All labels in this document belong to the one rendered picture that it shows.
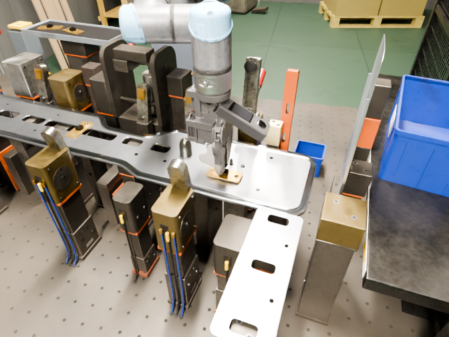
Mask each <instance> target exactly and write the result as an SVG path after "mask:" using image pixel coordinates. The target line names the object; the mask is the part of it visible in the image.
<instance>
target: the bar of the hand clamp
mask: <svg viewBox="0 0 449 337"><path fill-rule="evenodd" d="M261 64H262V58H258V57H253V56H248V57H247V58H246V62H245V64H244V68H245V80H244V89H243V105H242V106H243V107H245V108H252V113H254V114H255V113H256V112H257V101H258V94H259V82H260V75H261Z"/></svg>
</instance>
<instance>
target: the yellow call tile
mask: <svg viewBox="0 0 449 337"><path fill-rule="evenodd" d="M30 25H33V24H32V22H26V21H18V22H15V23H12V24H9V25H8V28H10V29H18V30H21V29H23V28H25V27H29V26H30Z"/></svg>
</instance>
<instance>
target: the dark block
mask: <svg viewBox="0 0 449 337"><path fill-rule="evenodd" d="M166 79H167V85H168V95H169V96H170V98H171V104H172V116H173V123H174V129H175V128H179V129H183V130H185V129H184V118H185V117H184V102H183V98H184V97H185V91H186V89H187V88H189V87H191V86H192V71H191V70H187V69H182V68H176V69H175V70H174V71H173V72H171V73H170V74H168V75H167V77H166Z"/></svg>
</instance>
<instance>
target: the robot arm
mask: <svg viewBox="0 0 449 337"><path fill-rule="evenodd" d="M229 1H230V0H134V4H132V3H130V4H129V5H123V6H121V8H120V10H119V24H120V31H121V34H122V37H123V38H124V40H125V41H126V42H128V43H134V44H144V45H146V44H155V43H191V49H192V65H193V72H194V84H193V85H192V87H191V89H190V88H189V89H188V90H187V97H191V101H192V111H191V110H190V112H189V113H190V114H189V113H188V118H187V119H186V129H187V137H188V141H192V142H195V143H197V144H203V145H205V143H208V144H207V145H206V148H207V152H206V153H202V154H200V155H199V157H198V158H199V160H200V162H203V163H204V164H207V165H209V166H212V167H214V168H215V169H216V172H217V174H218V175H222V174H223V173H224V171H225V169H226V167H227V166H228V164H229V158H230V154H231V147H232V141H233V126H236V127H237V128H238V129H240V130H242V131H243V132H245V133H246V134H248V135H249V136H251V137H253V138H254V139H256V140H258V141H259V142H262V141H263V140H264V139H265V137H266V136H267V133H268V131H269V129H270V126H271V125H270V124H269V123H268V122H266V121H265V120H263V119H262V118H260V117H258V116H257V115H256V114H254V113H252V112H251V111H249V110H247V109H246V108H245V107H243V106H241V105H240V104H238V103H237V102H235V101H234V100H232V99H230V96H231V88H232V30H233V21H232V18H231V9H230V7H229V6H228V5H225V4H224V2H229ZM194 3H198V4H194ZM220 103H221V104H220ZM219 104H220V105H219ZM190 118H191V119H190Z"/></svg>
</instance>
